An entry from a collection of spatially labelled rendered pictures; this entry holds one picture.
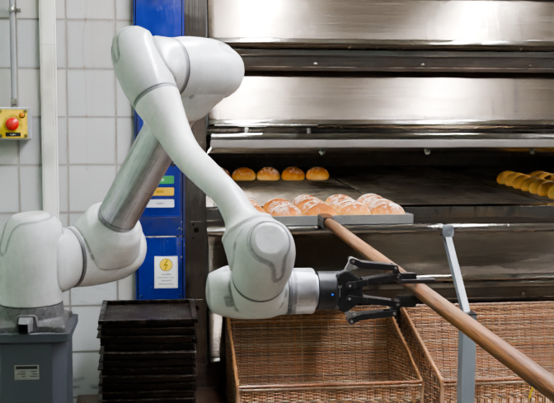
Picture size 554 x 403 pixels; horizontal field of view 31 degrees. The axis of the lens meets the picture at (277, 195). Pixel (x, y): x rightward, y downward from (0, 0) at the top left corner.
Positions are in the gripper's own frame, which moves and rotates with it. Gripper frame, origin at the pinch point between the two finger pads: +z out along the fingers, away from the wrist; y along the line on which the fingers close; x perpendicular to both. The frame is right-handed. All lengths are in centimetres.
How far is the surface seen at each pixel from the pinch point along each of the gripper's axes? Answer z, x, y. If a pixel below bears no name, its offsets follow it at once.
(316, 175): 22, -226, -1
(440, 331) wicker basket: 47, -130, 42
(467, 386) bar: 38, -76, 44
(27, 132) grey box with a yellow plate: -87, -131, -23
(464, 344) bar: 37, -76, 32
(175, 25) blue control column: -42, -134, -57
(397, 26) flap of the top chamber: 31, -136, -59
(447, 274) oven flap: 50, -134, 24
